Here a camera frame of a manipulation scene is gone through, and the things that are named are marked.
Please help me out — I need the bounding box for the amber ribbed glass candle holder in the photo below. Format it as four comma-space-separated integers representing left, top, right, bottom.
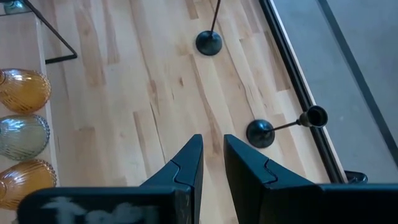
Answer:
0, 68, 52, 114
0, 159, 57, 210

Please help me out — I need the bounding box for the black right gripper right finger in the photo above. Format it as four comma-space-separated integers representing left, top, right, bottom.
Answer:
223, 134, 321, 224

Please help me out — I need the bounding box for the raised wooden shelf board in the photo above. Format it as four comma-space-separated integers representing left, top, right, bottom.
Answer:
0, 11, 60, 224

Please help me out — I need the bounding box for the black metal table frame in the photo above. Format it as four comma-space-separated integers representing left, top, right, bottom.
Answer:
259, 0, 348, 184

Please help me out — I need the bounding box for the black metal shelf leg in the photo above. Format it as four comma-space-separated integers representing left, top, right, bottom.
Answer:
23, 0, 78, 65

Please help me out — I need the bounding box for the tall black metal candlestick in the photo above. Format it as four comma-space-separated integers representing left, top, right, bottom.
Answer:
195, 0, 223, 57

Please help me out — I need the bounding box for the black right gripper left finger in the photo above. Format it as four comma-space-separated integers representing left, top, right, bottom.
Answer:
141, 134, 205, 224

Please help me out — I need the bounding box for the clear ribbed glass candle holder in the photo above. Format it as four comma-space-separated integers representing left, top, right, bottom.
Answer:
0, 114, 50, 161

